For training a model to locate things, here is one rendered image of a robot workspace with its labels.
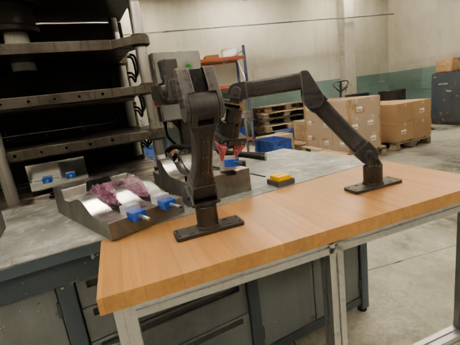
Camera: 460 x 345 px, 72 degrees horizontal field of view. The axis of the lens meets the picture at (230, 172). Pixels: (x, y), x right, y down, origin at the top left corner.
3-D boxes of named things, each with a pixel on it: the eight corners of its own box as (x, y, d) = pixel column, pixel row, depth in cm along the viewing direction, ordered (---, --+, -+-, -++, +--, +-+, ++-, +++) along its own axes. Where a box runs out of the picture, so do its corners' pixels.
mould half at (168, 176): (251, 189, 124) (248, 156, 121) (189, 207, 113) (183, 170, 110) (202, 171, 168) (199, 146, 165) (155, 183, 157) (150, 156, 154)
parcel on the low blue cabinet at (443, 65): (464, 69, 666) (465, 55, 660) (451, 71, 659) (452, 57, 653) (445, 72, 706) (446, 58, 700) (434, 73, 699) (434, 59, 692)
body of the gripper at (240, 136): (213, 137, 116) (215, 118, 112) (238, 135, 120) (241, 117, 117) (221, 144, 111) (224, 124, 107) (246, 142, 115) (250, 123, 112)
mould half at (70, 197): (185, 211, 109) (179, 181, 106) (112, 241, 91) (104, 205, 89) (119, 194, 144) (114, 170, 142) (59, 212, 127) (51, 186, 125)
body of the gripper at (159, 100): (151, 87, 109) (153, 84, 102) (180, 83, 113) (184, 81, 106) (155, 106, 111) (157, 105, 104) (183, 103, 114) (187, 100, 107)
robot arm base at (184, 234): (168, 208, 90) (172, 215, 84) (233, 193, 96) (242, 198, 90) (172, 233, 92) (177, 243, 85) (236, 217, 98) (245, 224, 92)
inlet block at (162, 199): (188, 212, 99) (185, 196, 98) (175, 218, 96) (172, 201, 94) (165, 206, 108) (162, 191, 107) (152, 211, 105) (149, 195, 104)
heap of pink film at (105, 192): (155, 194, 113) (151, 173, 112) (107, 210, 102) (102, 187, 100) (122, 186, 132) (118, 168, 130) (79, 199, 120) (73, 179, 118)
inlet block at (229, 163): (248, 169, 111) (246, 154, 111) (235, 170, 109) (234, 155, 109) (231, 169, 123) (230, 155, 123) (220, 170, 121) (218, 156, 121)
